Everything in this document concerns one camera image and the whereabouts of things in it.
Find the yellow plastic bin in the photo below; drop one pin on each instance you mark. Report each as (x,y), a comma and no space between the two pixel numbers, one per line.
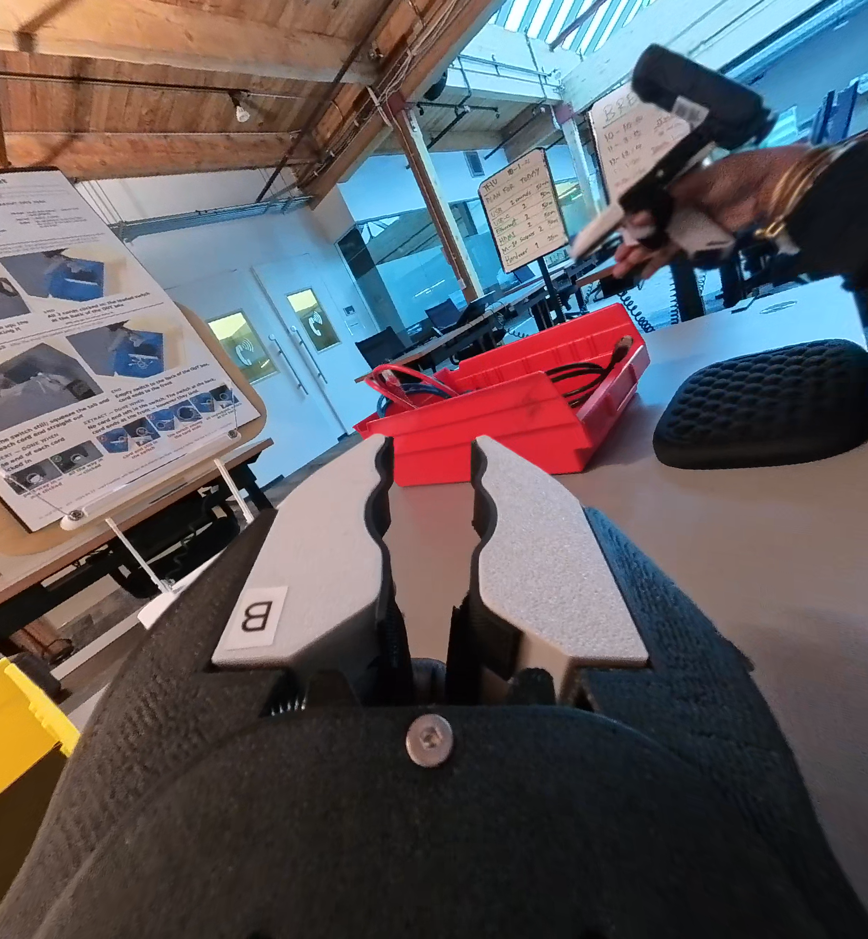
(8,733)

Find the printed instruction board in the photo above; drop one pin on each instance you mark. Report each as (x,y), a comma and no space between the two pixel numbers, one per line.
(96,352)

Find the white double door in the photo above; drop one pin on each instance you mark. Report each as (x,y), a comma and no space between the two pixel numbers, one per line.
(309,381)

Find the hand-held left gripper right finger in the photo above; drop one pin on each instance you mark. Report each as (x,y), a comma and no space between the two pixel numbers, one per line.
(551,565)

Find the person's right forearm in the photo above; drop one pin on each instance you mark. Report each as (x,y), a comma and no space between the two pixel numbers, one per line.
(860,213)

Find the black padded wrist rest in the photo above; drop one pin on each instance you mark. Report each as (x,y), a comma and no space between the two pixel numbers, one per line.
(764,403)

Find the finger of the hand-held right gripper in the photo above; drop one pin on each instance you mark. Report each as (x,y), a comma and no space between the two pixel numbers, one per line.
(597,231)

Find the person's right hand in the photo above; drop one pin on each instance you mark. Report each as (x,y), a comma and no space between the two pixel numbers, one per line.
(749,191)

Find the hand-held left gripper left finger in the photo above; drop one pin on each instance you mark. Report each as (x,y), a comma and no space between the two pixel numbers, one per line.
(316,557)

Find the handwritten whiteboard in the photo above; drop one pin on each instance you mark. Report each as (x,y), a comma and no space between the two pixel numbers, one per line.
(639,139)
(522,213)

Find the red plastic bin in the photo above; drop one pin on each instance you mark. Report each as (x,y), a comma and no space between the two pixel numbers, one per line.
(493,440)

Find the black office chair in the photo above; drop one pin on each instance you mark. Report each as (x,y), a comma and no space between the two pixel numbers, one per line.
(379,345)

